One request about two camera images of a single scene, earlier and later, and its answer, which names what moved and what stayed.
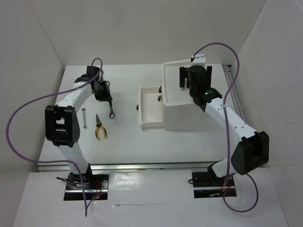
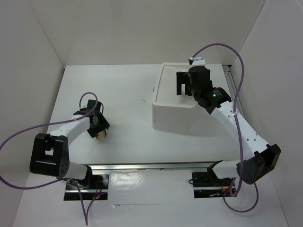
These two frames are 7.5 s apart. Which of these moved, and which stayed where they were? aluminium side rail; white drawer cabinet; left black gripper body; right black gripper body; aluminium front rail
Moved: left black gripper body; white drawer cabinet
Stayed: aluminium front rail; aluminium side rail; right black gripper body
